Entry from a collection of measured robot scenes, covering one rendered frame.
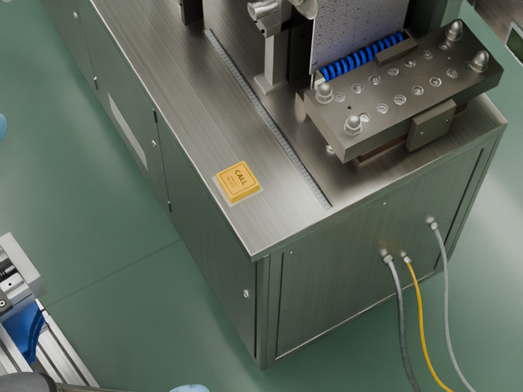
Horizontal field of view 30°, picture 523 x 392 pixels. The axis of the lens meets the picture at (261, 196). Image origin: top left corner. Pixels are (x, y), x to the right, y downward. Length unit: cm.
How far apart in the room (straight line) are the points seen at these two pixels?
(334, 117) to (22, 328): 83
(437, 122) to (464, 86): 9
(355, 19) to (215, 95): 38
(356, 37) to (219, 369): 118
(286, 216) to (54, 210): 123
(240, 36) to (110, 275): 101
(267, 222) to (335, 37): 41
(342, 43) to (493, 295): 121
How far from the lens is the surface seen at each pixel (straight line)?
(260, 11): 197
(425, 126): 208
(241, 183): 206
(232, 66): 225
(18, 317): 225
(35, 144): 326
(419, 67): 212
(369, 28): 209
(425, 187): 226
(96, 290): 299
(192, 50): 228
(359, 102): 205
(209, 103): 219
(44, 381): 143
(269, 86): 220
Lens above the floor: 272
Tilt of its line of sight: 62 degrees down
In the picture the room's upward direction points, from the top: 1 degrees clockwise
